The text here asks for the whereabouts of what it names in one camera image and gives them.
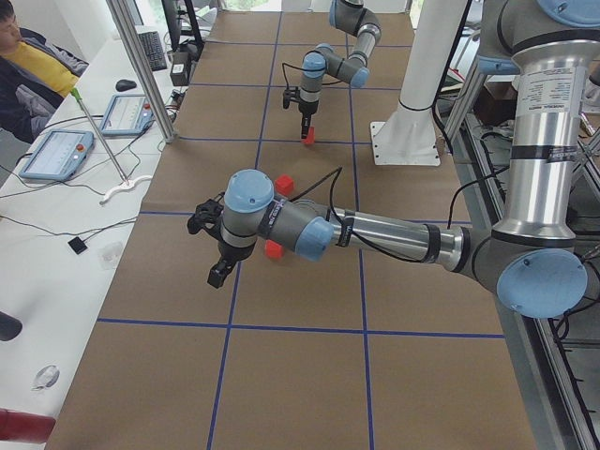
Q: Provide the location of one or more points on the red block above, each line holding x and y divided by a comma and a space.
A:
273, 250
284, 185
310, 138

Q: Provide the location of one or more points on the white curved plastic piece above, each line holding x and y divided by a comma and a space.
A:
125, 186

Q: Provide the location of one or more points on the clear plastic piece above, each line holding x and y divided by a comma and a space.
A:
110, 255

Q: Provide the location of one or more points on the far teach pendant tablet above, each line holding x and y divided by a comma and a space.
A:
127, 115

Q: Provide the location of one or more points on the metal rod green handle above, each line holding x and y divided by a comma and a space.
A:
75, 93

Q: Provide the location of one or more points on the small black square pad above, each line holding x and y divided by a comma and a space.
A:
77, 245

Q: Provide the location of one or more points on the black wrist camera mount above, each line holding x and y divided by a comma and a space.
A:
290, 95
206, 218

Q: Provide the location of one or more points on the black power adapter box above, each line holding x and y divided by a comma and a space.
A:
180, 68

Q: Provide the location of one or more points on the black keyboard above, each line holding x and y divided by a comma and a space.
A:
152, 48

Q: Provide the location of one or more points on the black computer mouse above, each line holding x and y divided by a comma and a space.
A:
124, 85

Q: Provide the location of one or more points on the white pedestal column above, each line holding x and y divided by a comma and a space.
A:
408, 136

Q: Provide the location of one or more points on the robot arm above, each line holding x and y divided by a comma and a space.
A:
527, 257
356, 20

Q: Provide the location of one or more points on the near teach pendant tablet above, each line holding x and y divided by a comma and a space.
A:
59, 155

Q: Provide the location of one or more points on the seated person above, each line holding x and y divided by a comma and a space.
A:
36, 77

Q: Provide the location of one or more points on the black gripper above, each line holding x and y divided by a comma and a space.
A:
306, 110
231, 253

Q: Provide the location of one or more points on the aluminium frame post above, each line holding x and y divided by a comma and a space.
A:
124, 23

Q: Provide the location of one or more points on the teach pendant tablet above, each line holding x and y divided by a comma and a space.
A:
59, 155
127, 115

